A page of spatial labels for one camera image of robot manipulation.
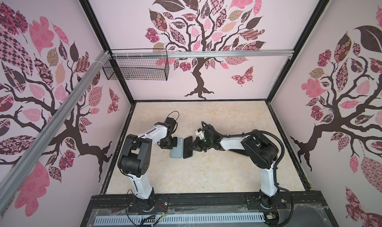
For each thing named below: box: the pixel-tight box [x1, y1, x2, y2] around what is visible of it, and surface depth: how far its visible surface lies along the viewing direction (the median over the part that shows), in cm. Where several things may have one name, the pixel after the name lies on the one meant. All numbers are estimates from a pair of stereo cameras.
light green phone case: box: [170, 137, 184, 159], surface depth 94 cm
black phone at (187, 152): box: [183, 135, 193, 159], surface depth 93 cm
